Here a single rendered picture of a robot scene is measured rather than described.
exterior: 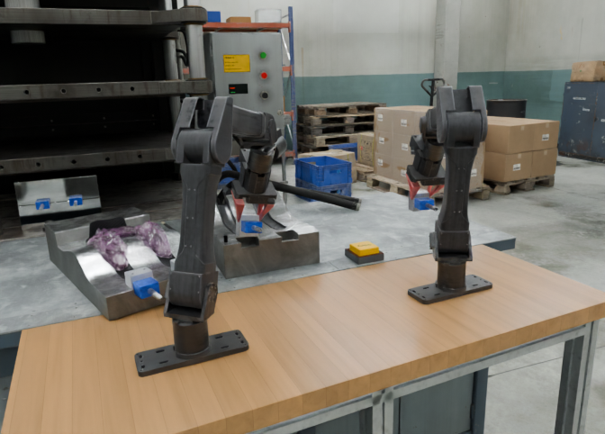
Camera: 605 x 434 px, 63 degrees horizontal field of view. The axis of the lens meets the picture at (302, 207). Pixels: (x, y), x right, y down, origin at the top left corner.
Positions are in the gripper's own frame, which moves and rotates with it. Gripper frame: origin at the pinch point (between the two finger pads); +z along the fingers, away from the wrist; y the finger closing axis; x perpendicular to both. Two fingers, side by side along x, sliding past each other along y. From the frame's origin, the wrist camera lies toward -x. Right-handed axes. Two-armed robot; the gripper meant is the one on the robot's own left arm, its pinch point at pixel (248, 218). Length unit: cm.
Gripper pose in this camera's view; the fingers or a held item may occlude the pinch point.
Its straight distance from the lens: 125.8
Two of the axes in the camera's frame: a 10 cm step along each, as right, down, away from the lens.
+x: 3.1, 5.6, -7.7
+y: -9.3, -0.2, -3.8
